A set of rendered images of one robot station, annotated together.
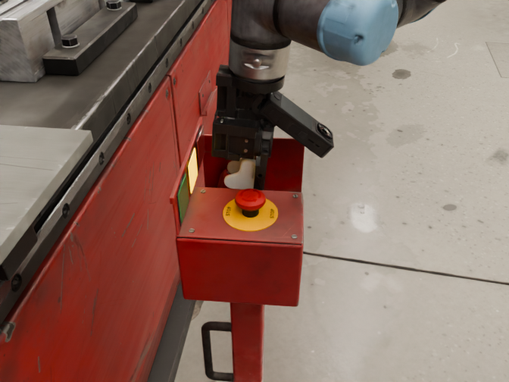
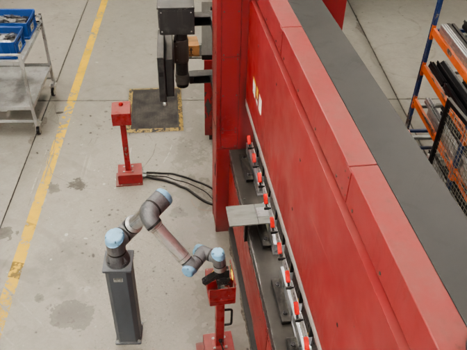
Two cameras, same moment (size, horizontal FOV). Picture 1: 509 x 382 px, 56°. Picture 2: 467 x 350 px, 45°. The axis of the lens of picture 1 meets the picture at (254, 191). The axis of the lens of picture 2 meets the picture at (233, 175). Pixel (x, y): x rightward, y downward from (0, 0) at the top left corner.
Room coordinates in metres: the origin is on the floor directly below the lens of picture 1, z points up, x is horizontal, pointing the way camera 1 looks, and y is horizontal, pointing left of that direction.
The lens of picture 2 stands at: (2.70, -0.55, 3.45)
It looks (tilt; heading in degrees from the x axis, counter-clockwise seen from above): 39 degrees down; 164
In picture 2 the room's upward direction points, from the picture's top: 2 degrees clockwise
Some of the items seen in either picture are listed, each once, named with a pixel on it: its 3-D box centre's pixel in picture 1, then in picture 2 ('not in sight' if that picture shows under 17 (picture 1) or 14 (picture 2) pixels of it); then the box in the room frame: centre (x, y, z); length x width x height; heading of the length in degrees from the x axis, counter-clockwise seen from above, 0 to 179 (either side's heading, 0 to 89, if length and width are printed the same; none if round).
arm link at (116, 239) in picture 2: not in sight; (115, 241); (0.22, -0.57, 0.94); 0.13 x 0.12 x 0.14; 136
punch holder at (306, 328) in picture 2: not in sight; (313, 323); (1.23, 0.29, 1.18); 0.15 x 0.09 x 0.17; 173
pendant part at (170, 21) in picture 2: not in sight; (177, 48); (-1.05, 0.08, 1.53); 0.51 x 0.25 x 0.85; 170
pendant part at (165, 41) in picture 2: not in sight; (166, 65); (-1.01, -0.02, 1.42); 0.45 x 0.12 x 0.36; 170
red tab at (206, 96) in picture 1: (207, 92); not in sight; (1.26, 0.13, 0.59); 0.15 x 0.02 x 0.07; 173
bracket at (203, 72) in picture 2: not in sight; (206, 85); (-1.06, 0.29, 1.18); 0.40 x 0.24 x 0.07; 173
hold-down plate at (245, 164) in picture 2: not in sight; (246, 167); (-0.34, 0.42, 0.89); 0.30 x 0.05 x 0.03; 173
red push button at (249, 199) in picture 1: (250, 205); not in sight; (0.48, 0.01, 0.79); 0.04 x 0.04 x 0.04
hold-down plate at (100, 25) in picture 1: (96, 33); (281, 301); (0.85, 0.28, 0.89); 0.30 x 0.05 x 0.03; 173
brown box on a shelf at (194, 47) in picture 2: not in sight; (187, 45); (-2.04, 0.34, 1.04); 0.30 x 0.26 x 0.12; 168
